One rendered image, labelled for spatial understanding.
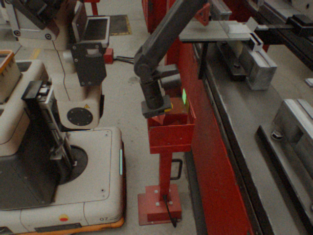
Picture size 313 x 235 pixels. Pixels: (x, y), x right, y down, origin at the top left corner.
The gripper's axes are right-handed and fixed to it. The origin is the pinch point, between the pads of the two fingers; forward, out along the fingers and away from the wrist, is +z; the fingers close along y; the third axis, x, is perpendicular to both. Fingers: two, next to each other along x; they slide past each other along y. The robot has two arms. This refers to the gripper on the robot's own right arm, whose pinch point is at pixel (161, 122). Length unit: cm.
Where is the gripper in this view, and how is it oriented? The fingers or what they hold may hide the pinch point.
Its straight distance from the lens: 81.8
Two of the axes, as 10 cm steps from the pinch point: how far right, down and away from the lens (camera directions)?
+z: 2.4, 6.9, 6.9
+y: 9.7, -2.4, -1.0
